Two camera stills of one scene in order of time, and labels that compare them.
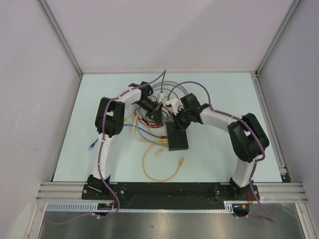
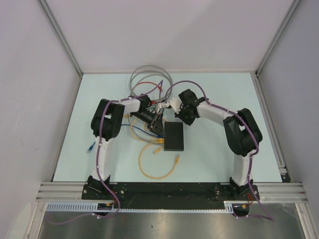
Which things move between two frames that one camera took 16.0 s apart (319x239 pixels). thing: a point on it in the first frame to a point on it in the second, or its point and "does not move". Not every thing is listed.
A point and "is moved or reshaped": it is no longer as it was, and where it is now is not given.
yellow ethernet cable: (181, 162) is moved or reshaped
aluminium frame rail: (269, 191) does not move
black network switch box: (177, 138) is moved or reshaped
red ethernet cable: (155, 126) is moved or reshaped
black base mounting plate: (169, 196) does not move
